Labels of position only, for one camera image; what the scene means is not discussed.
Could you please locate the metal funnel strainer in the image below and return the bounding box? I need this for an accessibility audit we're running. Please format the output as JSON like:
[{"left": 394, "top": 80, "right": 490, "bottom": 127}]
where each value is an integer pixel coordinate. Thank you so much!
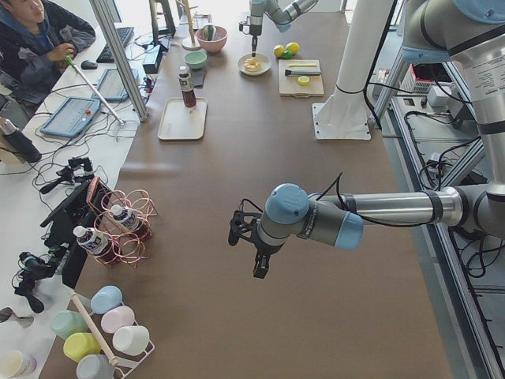
[{"left": 201, "top": 24, "right": 217, "bottom": 41}]

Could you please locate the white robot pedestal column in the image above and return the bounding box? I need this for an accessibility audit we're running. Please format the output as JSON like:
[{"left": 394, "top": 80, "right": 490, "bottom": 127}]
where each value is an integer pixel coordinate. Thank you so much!
[{"left": 312, "top": 0, "right": 396, "bottom": 141}]

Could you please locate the pink bowl with ice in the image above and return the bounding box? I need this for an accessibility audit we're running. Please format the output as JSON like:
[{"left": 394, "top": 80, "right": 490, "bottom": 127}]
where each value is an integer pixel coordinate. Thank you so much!
[{"left": 196, "top": 24, "right": 228, "bottom": 54}]

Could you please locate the brown sauce bottle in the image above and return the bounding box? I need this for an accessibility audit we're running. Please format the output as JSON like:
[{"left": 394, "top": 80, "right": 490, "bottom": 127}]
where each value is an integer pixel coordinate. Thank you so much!
[{"left": 178, "top": 66, "right": 196, "bottom": 108}]

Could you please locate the black keyboard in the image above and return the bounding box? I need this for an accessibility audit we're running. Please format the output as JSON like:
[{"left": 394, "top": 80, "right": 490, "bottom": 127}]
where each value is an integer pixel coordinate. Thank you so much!
[{"left": 95, "top": 25, "right": 136, "bottom": 65}]

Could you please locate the pink plastic cup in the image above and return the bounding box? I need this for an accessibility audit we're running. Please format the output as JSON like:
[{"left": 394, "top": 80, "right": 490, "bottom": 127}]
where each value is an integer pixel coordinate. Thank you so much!
[{"left": 101, "top": 306, "right": 135, "bottom": 334}]

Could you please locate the blue teach pendant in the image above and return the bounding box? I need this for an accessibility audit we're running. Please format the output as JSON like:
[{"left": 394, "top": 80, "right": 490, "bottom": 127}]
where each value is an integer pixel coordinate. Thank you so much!
[
  {"left": 39, "top": 97, "right": 101, "bottom": 138},
  {"left": 96, "top": 69, "right": 129, "bottom": 103}
]

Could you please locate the black computer mouse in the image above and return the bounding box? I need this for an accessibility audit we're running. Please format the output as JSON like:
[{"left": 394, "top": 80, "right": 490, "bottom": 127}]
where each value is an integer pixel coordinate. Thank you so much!
[{"left": 80, "top": 60, "right": 98, "bottom": 70}]

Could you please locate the half lemon on board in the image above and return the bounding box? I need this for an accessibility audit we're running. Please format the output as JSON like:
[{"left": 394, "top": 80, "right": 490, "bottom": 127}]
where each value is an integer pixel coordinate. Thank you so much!
[{"left": 297, "top": 76, "right": 310, "bottom": 87}]

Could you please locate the metal rod with green handle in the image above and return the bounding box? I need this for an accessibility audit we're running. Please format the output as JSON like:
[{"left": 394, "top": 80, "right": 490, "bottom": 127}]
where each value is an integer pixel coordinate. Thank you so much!
[{"left": 65, "top": 55, "right": 126, "bottom": 127}]

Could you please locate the wooden cutting board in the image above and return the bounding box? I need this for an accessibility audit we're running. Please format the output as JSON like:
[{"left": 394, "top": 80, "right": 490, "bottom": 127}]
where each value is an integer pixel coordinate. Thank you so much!
[{"left": 279, "top": 59, "right": 324, "bottom": 97}]

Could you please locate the white rectangular tray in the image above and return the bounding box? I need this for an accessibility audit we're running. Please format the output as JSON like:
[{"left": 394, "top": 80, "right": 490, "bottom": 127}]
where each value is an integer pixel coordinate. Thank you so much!
[{"left": 157, "top": 97, "right": 208, "bottom": 141}]

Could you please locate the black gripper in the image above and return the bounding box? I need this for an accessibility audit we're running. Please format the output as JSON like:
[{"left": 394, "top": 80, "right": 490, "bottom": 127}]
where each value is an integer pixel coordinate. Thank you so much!
[
  {"left": 253, "top": 237, "right": 282, "bottom": 279},
  {"left": 249, "top": 24, "right": 263, "bottom": 55}
]

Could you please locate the green lime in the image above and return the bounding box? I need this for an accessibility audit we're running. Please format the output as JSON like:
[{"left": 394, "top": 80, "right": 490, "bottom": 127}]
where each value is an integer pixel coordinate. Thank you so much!
[{"left": 281, "top": 50, "right": 294, "bottom": 59}]

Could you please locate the copper wire bottle rack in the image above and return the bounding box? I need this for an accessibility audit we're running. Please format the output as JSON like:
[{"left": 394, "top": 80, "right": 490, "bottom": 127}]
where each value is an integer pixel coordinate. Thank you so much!
[{"left": 86, "top": 178, "right": 158, "bottom": 268}]

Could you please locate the white cup rack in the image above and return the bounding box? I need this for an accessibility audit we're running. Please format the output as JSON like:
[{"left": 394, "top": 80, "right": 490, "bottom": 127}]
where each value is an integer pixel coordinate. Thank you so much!
[{"left": 69, "top": 290, "right": 156, "bottom": 378}]

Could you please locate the grey handled knife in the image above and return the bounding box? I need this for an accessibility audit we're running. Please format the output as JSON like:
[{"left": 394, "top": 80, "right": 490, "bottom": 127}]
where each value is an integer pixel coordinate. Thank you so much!
[{"left": 284, "top": 69, "right": 321, "bottom": 77}]

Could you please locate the blue teach pendant far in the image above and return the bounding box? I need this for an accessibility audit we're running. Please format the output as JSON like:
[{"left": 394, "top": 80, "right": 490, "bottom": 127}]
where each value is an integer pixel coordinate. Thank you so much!
[{"left": 96, "top": 69, "right": 129, "bottom": 103}]

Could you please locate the aluminium frame post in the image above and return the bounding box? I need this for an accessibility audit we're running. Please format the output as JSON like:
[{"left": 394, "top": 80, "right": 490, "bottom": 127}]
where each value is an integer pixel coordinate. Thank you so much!
[{"left": 89, "top": 0, "right": 148, "bottom": 123}]

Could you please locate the drink bottle in rack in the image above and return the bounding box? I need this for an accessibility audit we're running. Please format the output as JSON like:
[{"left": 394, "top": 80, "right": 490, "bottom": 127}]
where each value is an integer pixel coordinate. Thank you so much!
[
  {"left": 110, "top": 205, "right": 144, "bottom": 232},
  {"left": 73, "top": 226, "right": 116, "bottom": 265}
]

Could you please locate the yellow whole lemon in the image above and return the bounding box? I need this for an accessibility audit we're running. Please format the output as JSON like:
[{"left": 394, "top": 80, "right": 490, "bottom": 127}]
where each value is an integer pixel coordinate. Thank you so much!
[{"left": 285, "top": 42, "right": 301, "bottom": 55}]

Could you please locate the white plastic cup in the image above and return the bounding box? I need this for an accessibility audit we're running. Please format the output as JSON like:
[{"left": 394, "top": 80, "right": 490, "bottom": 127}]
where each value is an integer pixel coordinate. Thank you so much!
[{"left": 112, "top": 325, "right": 150, "bottom": 356}]

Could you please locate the grey folded cloth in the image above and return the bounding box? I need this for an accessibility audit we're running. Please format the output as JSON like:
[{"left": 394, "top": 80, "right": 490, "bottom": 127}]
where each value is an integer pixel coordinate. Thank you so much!
[{"left": 190, "top": 68, "right": 207, "bottom": 88}]

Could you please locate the blue teach pendant near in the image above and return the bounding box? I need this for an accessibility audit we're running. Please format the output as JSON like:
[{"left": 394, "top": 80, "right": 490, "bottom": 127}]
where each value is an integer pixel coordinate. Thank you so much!
[{"left": 39, "top": 97, "right": 101, "bottom": 138}]

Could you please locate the glazed twisted donut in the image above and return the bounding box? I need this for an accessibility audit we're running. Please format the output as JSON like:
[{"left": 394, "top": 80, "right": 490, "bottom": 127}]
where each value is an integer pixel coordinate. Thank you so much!
[{"left": 243, "top": 57, "right": 261, "bottom": 73}]

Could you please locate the white round plate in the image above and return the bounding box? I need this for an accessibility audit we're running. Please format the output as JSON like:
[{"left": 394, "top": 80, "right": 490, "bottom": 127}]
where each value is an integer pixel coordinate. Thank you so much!
[{"left": 238, "top": 53, "right": 271, "bottom": 76}]

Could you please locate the wooden mug tree stand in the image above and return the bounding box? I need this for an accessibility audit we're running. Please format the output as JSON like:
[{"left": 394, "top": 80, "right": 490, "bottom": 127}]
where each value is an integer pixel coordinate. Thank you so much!
[{"left": 176, "top": 0, "right": 201, "bottom": 51}]

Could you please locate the yellow peeler tool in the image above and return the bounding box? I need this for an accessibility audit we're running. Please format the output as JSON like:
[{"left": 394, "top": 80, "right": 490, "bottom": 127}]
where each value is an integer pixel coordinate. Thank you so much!
[{"left": 288, "top": 62, "right": 318, "bottom": 68}]

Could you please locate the grey plastic cup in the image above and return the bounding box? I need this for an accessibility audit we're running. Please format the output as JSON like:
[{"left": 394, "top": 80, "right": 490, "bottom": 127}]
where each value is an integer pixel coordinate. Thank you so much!
[{"left": 77, "top": 355, "right": 114, "bottom": 379}]

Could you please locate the mint green bowl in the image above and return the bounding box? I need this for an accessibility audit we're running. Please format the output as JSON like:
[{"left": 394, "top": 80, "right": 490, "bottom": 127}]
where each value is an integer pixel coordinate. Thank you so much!
[{"left": 184, "top": 51, "right": 208, "bottom": 69}]

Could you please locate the blue plastic cup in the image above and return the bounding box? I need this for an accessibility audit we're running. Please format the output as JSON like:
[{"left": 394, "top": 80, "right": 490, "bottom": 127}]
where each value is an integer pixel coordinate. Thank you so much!
[{"left": 91, "top": 285, "right": 123, "bottom": 314}]

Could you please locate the yellow plastic cup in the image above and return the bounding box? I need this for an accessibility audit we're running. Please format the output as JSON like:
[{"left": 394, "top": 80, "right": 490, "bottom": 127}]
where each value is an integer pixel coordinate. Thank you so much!
[{"left": 63, "top": 332, "right": 101, "bottom": 362}]

